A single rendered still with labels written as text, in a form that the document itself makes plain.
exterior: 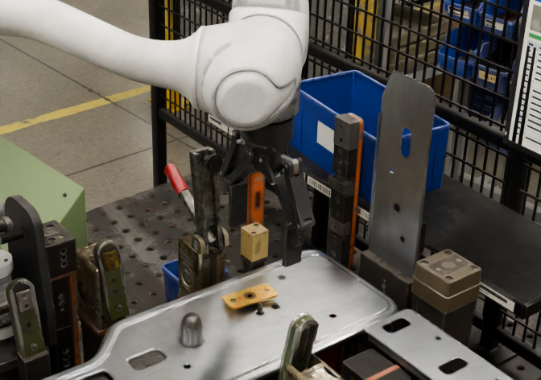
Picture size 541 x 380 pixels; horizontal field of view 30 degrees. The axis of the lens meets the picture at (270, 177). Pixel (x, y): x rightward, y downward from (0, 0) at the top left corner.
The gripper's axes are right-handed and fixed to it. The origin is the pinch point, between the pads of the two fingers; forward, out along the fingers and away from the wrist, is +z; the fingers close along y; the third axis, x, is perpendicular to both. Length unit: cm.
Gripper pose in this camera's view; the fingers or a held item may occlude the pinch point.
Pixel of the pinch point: (264, 237)
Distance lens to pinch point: 151.2
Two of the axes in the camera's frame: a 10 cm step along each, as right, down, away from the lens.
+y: 6.0, 3.9, -7.0
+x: 8.0, -2.6, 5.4
